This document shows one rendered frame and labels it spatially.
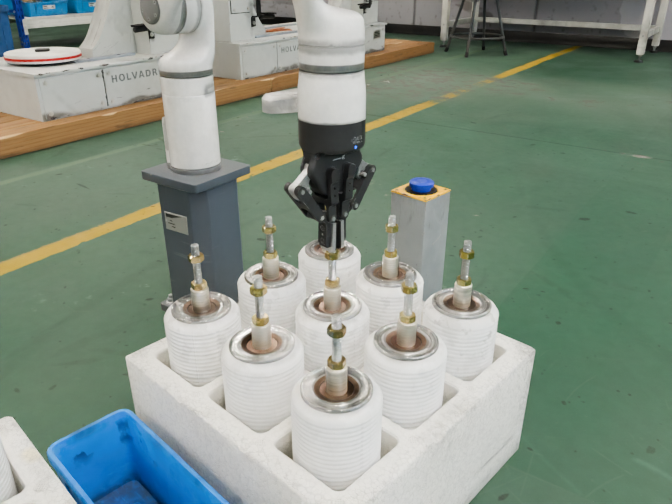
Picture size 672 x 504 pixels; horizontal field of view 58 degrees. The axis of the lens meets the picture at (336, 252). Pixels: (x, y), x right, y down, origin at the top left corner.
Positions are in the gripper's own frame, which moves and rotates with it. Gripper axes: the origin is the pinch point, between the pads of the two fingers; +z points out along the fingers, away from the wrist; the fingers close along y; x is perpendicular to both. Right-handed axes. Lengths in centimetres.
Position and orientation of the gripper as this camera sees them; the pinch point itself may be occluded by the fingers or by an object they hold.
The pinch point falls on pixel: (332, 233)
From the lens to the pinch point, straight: 72.6
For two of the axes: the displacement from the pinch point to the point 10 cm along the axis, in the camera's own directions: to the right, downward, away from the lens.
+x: -6.9, -3.1, 6.5
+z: 0.0, 9.0, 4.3
